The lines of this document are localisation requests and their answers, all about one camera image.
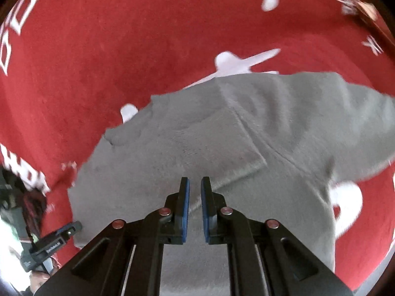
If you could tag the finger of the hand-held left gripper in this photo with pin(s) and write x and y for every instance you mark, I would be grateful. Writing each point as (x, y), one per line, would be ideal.
(70, 229)

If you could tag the red printed blanket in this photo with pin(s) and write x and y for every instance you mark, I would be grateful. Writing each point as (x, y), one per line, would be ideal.
(123, 52)

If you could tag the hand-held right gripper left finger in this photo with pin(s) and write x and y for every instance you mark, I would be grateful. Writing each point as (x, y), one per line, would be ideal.
(185, 212)

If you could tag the grey small garment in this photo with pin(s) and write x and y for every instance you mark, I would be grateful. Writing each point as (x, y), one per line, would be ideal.
(216, 135)

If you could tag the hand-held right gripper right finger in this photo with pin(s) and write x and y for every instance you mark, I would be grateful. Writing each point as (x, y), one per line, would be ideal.
(205, 212)

